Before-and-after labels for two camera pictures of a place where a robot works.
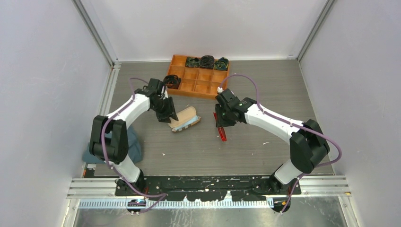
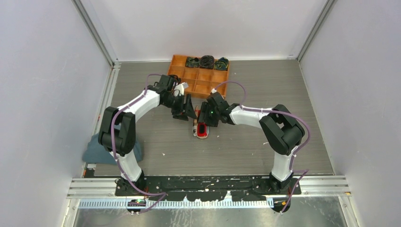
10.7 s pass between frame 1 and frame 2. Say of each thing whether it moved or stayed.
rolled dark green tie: stayed
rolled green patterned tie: stayed
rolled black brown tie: stayed
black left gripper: moved
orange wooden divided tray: stayed
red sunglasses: moved
